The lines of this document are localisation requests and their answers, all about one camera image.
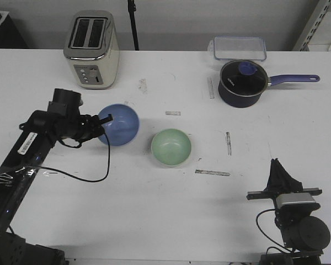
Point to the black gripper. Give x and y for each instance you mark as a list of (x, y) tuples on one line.
[(84, 128), (280, 178)]

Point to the blue bowl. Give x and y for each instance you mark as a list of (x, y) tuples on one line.
[(124, 126)]

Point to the green bowl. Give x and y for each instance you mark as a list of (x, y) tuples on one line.
[(171, 147)]

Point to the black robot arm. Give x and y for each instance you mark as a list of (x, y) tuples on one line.
[(62, 120), (304, 236)]

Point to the cream and chrome toaster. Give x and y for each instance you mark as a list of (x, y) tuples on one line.
[(91, 49)]

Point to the dark blue saucepan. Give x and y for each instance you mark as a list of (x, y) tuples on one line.
[(247, 101)]

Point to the glass pot lid blue knob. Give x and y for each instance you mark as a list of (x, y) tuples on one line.
[(244, 78)]

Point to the black tripod pole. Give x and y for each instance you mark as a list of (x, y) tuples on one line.
[(131, 7)]

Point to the clear plastic food container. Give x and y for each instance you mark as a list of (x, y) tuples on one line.
[(237, 47)]

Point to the white metal shelf rack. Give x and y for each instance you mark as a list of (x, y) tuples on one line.
[(316, 33)]

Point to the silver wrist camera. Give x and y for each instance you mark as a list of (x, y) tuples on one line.
[(296, 201)]

